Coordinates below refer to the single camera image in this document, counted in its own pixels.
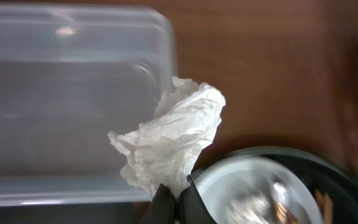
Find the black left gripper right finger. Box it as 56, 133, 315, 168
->
178, 175, 216, 224

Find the grey round plate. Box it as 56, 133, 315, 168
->
193, 156, 323, 224

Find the white paper napkin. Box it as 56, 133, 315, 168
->
108, 77, 226, 198

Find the round black tray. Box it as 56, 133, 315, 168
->
191, 146, 358, 223

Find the black rectangular tray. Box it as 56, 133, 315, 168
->
0, 203, 139, 224

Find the left wooden chopstick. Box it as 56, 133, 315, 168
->
314, 190, 334, 224

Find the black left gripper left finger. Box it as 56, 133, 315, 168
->
140, 184, 177, 224

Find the clear plastic waste bin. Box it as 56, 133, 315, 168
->
0, 4, 175, 207

